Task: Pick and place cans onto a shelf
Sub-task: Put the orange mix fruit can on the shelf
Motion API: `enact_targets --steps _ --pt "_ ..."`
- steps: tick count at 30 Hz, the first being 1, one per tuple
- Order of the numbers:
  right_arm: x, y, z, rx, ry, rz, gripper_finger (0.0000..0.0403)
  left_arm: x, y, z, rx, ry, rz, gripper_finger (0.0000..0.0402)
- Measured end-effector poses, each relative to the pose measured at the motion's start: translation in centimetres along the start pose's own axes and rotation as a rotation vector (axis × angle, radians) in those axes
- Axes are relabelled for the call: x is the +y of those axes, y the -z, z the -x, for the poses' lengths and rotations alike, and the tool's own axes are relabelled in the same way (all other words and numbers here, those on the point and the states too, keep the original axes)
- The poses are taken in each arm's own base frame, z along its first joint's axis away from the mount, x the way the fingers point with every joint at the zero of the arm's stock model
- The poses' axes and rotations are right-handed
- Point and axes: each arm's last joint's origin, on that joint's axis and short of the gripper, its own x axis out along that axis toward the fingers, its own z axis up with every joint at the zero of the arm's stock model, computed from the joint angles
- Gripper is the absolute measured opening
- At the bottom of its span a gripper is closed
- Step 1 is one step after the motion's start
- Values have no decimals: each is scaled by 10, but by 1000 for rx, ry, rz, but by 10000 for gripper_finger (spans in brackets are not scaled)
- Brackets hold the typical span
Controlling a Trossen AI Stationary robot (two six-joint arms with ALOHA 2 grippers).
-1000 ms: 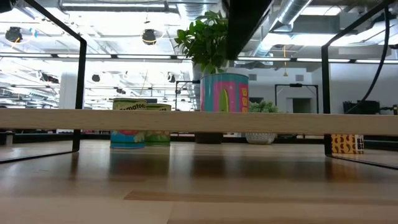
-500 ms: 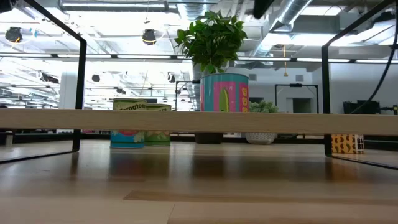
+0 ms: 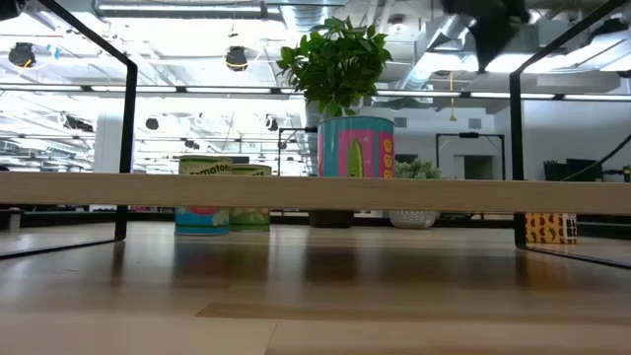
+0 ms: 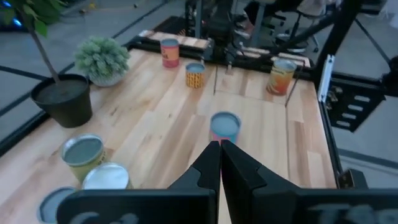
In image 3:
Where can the succulent in white pot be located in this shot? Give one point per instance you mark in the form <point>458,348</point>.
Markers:
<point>413,219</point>

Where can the wooden shelf with black legs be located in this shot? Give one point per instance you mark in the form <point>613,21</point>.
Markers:
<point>315,192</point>

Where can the dark background monitors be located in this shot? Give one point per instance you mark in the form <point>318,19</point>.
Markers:
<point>572,170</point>

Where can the teal and pink can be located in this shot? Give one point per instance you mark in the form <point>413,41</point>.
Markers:
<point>355,148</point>

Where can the black aluminium table frame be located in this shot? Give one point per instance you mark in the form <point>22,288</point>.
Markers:
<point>74,217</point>

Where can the yellow hanging pendant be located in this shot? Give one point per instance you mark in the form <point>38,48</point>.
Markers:
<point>452,98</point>

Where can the yellow beans can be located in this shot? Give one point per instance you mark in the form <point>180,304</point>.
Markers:
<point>547,228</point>

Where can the tomatoes can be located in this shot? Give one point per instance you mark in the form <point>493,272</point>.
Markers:
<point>202,219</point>

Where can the leafy plant in black pot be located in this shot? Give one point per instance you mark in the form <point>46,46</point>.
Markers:
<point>335,64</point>

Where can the green pears can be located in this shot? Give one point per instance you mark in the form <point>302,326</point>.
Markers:
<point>251,219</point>

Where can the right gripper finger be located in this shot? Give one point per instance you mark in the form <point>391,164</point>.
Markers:
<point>482,42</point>
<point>497,39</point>

